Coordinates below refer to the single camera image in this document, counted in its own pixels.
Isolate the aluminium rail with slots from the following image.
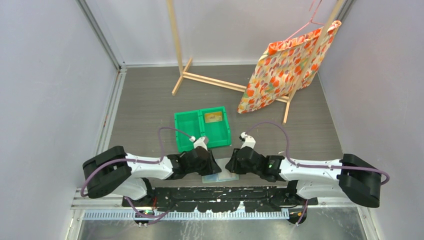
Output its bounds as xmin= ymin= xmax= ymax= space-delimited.
xmin=81 ymin=208 xmax=290 ymax=221

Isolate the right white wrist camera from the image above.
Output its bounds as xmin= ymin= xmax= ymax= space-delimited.
xmin=239 ymin=132 xmax=256 ymax=149

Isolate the wooden clothes rack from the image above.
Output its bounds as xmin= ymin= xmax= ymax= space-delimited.
xmin=166 ymin=0 xmax=324 ymax=125

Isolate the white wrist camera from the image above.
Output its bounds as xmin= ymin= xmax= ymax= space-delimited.
xmin=193 ymin=136 xmax=209 ymax=150
xmin=239 ymin=132 xmax=256 ymax=149

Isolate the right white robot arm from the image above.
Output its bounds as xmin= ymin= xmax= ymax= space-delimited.
xmin=225 ymin=147 xmax=383 ymax=208

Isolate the green plastic double bin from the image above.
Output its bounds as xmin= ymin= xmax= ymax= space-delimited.
xmin=174 ymin=106 xmax=232 ymax=149

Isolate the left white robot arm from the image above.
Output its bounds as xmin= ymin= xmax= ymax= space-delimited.
xmin=81 ymin=146 xmax=222 ymax=207

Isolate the sage green card holder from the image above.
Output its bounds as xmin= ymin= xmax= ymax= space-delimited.
xmin=202 ymin=157 xmax=240 ymax=184

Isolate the floral orange fabric bag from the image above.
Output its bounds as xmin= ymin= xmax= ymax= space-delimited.
xmin=237 ymin=20 xmax=342 ymax=114

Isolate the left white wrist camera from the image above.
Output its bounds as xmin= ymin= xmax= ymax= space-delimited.
xmin=193 ymin=136 xmax=209 ymax=150

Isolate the aluminium corner frame post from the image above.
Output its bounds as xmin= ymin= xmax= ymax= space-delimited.
xmin=76 ymin=0 xmax=127 ymax=72

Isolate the pink wire hanger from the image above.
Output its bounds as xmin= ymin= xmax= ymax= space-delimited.
xmin=285 ymin=0 xmax=325 ymax=41

